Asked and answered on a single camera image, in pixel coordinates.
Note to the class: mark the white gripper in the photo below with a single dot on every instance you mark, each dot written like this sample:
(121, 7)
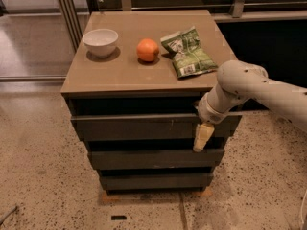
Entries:
(207, 113)

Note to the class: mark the grey drawer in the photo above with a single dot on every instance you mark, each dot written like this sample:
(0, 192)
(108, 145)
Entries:
(135, 127)
(160, 181)
(155, 159)

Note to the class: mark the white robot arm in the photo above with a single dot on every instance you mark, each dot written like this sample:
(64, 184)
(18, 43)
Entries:
(237, 82)

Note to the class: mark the grey drawer cabinet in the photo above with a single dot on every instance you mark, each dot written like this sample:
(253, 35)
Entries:
(122, 84)

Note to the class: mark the green snack bag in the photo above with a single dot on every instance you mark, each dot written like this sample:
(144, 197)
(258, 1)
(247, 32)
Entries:
(188, 57)

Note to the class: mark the orange fruit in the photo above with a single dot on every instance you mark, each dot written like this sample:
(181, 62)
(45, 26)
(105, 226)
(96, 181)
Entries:
(147, 50)

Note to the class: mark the white ceramic bowl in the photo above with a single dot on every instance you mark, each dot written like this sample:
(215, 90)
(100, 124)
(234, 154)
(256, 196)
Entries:
(101, 42)

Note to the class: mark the metal railing frame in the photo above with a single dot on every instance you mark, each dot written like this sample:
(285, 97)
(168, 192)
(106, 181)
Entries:
(278, 18)

